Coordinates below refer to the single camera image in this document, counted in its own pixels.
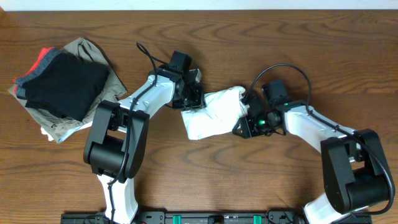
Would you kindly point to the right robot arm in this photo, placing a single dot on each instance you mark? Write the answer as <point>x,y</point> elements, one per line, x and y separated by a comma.
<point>356,176</point>

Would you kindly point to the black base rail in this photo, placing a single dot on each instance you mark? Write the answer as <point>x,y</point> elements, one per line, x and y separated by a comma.
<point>274,216</point>

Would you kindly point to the grey blue folded garment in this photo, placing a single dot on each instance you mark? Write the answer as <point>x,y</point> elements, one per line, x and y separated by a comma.
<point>37,71</point>

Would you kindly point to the red folded garment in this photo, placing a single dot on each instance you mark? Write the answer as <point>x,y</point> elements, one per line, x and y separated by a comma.
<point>38,59</point>

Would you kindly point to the white printed t-shirt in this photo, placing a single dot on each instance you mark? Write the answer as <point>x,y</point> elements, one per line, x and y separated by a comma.
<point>222,111</point>

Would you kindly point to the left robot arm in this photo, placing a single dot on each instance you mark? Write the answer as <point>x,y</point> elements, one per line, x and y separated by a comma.
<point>116,143</point>

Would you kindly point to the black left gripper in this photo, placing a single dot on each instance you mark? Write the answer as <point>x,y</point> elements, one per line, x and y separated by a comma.
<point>193,96</point>

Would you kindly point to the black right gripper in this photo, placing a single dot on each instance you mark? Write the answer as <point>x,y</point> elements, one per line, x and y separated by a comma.
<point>249,116</point>

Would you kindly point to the khaki folded garment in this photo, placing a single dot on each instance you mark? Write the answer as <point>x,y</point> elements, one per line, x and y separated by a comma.
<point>85,50</point>

